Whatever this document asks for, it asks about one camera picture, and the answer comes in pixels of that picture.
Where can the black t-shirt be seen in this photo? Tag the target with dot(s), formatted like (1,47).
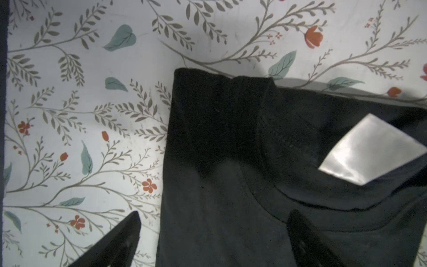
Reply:
(242,154)

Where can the floral table mat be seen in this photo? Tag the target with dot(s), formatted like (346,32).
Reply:
(87,96)

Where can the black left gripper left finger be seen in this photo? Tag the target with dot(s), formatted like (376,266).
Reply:
(115,249)

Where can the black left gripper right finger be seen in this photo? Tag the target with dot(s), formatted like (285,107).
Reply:
(309,246)

